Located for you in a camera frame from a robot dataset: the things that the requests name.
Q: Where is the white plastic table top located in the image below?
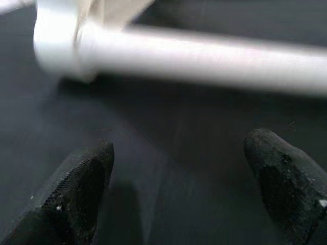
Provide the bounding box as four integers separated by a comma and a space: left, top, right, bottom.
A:
0, 0, 156, 84

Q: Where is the white plastic table leg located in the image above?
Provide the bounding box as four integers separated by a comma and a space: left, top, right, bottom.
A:
76, 22, 327, 98

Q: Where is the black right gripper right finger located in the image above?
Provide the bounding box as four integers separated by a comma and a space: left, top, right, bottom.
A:
244, 129, 327, 245

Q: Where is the black tablecloth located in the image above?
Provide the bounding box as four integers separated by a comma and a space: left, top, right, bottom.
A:
0, 0, 327, 245

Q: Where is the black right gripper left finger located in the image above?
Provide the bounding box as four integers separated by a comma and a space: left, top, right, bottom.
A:
0, 139, 115, 245

